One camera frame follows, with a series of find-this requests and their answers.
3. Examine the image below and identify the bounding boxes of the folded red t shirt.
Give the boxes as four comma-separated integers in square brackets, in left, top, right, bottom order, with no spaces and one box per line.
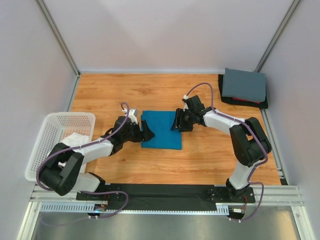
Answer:
[232,97,261,104]

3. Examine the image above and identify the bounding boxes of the right aluminium corner post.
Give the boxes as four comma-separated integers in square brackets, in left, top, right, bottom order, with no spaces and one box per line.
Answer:
[254,0,303,73]

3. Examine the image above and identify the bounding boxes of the left aluminium corner post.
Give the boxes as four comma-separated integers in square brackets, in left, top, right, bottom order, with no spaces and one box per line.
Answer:
[35,0,81,77]

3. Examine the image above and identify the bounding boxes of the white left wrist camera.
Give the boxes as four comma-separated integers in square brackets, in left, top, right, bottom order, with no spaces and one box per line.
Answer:
[122,108,139,124]

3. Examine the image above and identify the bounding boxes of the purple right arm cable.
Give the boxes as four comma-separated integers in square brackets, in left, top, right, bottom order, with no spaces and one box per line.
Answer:
[183,82,270,223]

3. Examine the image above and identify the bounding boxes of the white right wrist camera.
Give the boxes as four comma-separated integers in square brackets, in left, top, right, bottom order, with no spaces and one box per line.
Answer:
[182,94,189,111]

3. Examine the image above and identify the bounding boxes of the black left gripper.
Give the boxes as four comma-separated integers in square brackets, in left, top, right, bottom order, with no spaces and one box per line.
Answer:
[122,120,155,143]

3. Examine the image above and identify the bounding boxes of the white t shirt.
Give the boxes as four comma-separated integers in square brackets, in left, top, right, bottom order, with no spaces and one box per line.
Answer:
[59,132,91,168]

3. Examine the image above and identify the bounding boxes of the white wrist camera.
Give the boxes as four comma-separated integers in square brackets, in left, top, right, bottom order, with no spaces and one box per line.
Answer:
[182,94,189,111]
[122,108,139,124]

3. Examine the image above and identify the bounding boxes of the blue t shirt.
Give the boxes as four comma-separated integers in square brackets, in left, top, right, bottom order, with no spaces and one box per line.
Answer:
[141,110,182,150]

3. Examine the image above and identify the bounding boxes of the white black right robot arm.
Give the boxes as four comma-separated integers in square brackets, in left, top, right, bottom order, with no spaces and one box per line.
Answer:
[171,95,272,202]

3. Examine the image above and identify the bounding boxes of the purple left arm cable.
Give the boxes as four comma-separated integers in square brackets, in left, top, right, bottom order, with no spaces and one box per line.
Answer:
[36,102,131,221]

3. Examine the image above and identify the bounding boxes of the slotted grey cable duct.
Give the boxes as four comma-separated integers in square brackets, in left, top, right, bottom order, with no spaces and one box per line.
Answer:
[39,202,229,216]

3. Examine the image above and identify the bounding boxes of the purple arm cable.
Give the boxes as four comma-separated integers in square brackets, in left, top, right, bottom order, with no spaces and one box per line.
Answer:
[183,82,270,223]
[36,102,131,221]

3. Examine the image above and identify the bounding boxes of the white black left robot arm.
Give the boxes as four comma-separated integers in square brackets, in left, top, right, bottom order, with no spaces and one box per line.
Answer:
[36,116,155,201]

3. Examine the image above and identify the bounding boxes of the white plastic laundry basket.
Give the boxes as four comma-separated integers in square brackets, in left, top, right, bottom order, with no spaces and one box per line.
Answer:
[24,112,96,182]

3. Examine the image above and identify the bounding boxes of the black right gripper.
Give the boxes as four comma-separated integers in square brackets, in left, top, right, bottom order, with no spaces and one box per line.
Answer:
[170,108,195,133]

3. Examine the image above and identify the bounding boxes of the aluminium corner post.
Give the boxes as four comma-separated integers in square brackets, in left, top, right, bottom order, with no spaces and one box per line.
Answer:
[35,0,81,77]
[254,0,303,73]

